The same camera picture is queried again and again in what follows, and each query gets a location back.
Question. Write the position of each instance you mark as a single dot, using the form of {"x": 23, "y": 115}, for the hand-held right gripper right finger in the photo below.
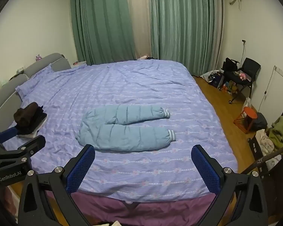
{"x": 206, "y": 169}

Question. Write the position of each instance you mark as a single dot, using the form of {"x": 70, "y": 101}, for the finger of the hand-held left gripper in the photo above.
{"x": 7, "y": 134}
{"x": 33, "y": 146}

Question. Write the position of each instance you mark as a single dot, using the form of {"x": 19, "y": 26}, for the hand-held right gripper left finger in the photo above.
{"x": 81, "y": 167}

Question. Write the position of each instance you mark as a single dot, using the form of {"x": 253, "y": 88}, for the light blue padded pants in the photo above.
{"x": 122, "y": 136}

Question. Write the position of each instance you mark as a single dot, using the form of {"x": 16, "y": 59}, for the white folded garment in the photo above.
{"x": 37, "y": 131}

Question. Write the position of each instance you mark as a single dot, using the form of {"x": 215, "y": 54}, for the brown folded garment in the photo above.
{"x": 26, "y": 114}

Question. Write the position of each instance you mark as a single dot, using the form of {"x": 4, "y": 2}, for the black folded garment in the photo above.
{"x": 40, "y": 119}

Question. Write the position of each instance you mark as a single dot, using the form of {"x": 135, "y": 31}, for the grey padded headboard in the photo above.
{"x": 4, "y": 91}

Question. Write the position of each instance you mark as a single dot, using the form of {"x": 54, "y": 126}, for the pale green tissue pack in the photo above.
{"x": 3, "y": 82}

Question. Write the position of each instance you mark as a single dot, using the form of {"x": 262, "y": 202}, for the floral cloth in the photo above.
{"x": 265, "y": 143}

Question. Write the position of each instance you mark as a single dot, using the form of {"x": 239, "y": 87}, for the small white box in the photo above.
{"x": 20, "y": 70}

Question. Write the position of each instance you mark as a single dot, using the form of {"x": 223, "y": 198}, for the red stool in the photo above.
{"x": 249, "y": 113}

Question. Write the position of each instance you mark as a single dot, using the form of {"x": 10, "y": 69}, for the white plastic bag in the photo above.
{"x": 247, "y": 103}

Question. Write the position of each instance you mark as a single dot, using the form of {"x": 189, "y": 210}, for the small purple toy figure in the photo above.
{"x": 39, "y": 57}

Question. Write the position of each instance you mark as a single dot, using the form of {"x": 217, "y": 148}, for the white bag with dark contents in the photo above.
{"x": 212, "y": 76}

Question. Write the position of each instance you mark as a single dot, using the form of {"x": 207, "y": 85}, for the white nightstand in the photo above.
{"x": 81, "y": 63}

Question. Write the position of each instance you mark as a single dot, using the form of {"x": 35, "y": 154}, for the pink plush toy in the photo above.
{"x": 243, "y": 76}

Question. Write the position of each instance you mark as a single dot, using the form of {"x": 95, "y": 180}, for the purple patterned bedsheet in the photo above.
{"x": 143, "y": 87}

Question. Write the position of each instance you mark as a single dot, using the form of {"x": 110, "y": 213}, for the black chair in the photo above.
{"x": 251, "y": 67}

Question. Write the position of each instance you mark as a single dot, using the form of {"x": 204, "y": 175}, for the small black item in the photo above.
{"x": 153, "y": 58}

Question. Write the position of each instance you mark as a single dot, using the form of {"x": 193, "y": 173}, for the beige sheer curtain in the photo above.
{"x": 140, "y": 28}

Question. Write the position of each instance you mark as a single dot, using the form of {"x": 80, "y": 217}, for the white wall conduit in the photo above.
{"x": 281, "y": 72}

